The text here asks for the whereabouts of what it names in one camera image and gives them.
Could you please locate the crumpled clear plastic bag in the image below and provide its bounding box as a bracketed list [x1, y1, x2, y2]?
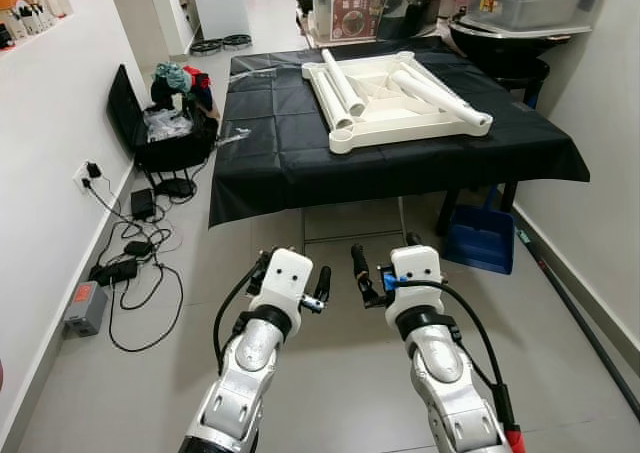
[143, 108, 197, 144]

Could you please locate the red printed carton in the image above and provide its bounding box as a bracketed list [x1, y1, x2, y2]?
[310, 0, 398, 46]

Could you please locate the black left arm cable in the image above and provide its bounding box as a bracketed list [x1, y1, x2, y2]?
[212, 263, 269, 374]

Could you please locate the small black power brick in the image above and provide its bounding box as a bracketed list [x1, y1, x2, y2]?
[121, 239, 154, 258]

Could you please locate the blue plastic dustpan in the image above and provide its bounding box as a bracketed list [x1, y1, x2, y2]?
[442, 185, 517, 276]

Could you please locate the black power strip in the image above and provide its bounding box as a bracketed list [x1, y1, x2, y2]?
[88, 259, 140, 286]

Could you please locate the black wifi router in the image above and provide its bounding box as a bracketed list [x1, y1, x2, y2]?
[155, 176, 198, 200]

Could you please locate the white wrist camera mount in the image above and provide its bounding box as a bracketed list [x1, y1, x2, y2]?
[260, 248, 316, 322]
[386, 245, 445, 316]

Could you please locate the clear plastic storage box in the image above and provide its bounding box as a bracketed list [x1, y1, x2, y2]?
[464, 0, 611, 34]

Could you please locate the flat clear plastic bag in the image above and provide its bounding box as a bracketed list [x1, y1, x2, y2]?
[232, 66, 279, 82]

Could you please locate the black power adapter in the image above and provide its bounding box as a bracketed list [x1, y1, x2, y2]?
[129, 187, 157, 221]

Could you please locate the long black pole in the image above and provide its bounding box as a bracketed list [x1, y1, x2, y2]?
[513, 225, 640, 419]

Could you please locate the white wall socket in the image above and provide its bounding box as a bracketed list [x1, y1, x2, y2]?
[73, 163, 97, 194]

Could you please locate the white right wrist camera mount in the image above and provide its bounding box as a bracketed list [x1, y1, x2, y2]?
[386, 245, 445, 316]

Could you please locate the black floor cable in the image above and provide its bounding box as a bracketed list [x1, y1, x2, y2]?
[105, 263, 187, 354]

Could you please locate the grey box orange label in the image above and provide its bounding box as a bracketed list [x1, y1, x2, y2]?
[62, 280, 109, 338]

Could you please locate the white plastic children table top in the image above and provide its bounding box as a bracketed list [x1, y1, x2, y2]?
[302, 51, 494, 155]

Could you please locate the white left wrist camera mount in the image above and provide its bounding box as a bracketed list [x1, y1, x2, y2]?
[260, 248, 316, 322]

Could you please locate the red cloth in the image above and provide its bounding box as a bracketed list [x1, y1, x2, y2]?
[183, 66, 213, 92]

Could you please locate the small clear plastic bag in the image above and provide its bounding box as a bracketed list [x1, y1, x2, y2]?
[213, 127, 253, 150]

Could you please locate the black floor ring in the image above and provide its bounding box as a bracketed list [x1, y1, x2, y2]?
[189, 37, 223, 55]
[220, 33, 254, 51]

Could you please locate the black round basin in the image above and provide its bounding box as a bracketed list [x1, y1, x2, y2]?
[447, 18, 553, 82]

